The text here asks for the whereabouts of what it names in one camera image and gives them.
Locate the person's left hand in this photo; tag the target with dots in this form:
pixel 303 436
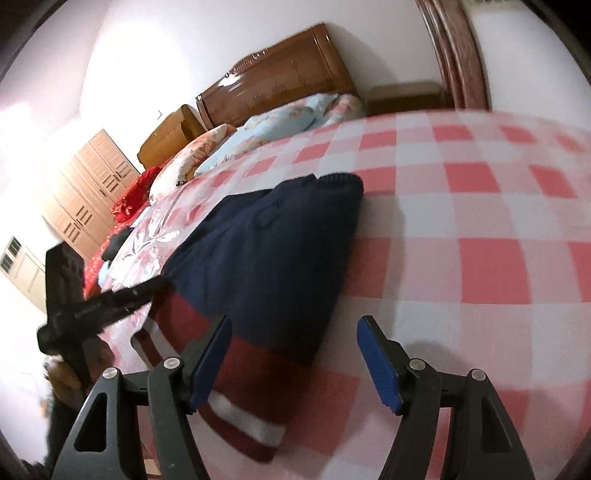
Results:
pixel 99 357

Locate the red cloth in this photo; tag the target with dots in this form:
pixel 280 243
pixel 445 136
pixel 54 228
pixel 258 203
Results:
pixel 131 203

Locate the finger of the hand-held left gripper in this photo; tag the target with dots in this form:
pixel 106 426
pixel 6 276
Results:
pixel 138 295

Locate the light wooden nightstand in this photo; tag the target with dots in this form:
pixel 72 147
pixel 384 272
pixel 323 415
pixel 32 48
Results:
pixel 406 99

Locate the glossy brown wooden nightstand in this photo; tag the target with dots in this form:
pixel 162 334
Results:
pixel 166 134

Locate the pink floral pillow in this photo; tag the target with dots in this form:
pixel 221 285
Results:
pixel 184 161

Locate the light blue floral pillow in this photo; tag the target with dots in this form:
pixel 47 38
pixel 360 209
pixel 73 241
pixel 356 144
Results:
pixel 286 120

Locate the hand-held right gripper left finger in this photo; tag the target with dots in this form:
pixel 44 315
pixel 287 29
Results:
pixel 210 364

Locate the light wooden wardrobe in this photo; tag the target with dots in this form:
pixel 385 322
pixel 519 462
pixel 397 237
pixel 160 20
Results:
pixel 92 194

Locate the small black item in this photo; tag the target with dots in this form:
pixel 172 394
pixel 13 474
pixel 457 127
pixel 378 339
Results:
pixel 115 244

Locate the pink checked bed sheet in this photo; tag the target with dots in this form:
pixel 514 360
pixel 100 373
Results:
pixel 461 258

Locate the navy red white striped sweater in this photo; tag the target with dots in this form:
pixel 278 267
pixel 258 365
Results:
pixel 268 258

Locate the person's left forearm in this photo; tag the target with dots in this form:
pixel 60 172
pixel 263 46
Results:
pixel 64 434

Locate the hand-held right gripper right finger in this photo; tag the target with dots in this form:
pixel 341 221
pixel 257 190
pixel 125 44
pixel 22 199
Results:
pixel 378 364

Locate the pink floral curtain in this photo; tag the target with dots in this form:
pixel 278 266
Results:
pixel 455 50

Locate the clear plastic floral cover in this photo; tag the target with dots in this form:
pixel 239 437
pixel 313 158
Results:
pixel 152 235

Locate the white vented door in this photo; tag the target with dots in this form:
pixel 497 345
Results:
pixel 21 272

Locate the carved wooden headboard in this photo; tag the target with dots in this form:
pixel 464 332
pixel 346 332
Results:
pixel 277 78

